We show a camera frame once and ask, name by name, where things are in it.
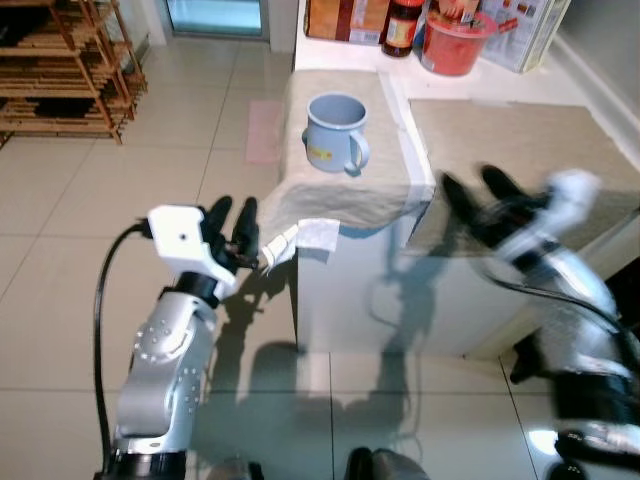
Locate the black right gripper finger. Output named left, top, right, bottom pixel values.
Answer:
left=440, top=172, right=483, bottom=243
left=480, top=165, right=532, bottom=207

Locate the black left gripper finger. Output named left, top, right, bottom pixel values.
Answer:
left=203, top=196, right=234, bottom=241
left=234, top=197, right=260, bottom=253

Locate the white paper tissue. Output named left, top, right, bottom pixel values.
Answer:
left=258, top=218, right=343, bottom=269

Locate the beige table cloth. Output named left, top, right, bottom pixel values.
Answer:
left=258, top=70, right=436, bottom=236

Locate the pink floor mat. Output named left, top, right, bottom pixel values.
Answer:
left=245, top=100, right=286, bottom=166

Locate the light blue plastic mug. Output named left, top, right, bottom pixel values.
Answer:
left=303, top=92, right=371, bottom=177

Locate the white counter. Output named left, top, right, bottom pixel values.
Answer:
left=290, top=0, right=640, bottom=356

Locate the red plastic bucket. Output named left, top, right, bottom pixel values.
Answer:
left=420, top=10, right=498, bottom=77

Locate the white printed carton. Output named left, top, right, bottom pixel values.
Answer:
left=478, top=0, right=573, bottom=74

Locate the orange snack packet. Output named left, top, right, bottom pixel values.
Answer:
left=437, top=0, right=483, bottom=26

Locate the dark sauce bottle red label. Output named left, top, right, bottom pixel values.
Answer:
left=380, top=0, right=425, bottom=58

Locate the glass door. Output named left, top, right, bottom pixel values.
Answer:
left=165, top=0, right=271, bottom=41

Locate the wooden slatted shelf rack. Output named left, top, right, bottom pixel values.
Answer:
left=0, top=0, right=148, bottom=146

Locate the brown cardboard box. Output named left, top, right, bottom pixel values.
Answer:
left=305, top=0, right=393, bottom=46

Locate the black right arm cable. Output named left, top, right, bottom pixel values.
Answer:
left=480, top=262, right=640, bottom=351

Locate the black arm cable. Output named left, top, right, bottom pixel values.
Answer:
left=93, top=222, right=153, bottom=471
left=480, top=262, right=640, bottom=351

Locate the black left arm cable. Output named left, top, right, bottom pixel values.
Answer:
left=93, top=222, right=153, bottom=471

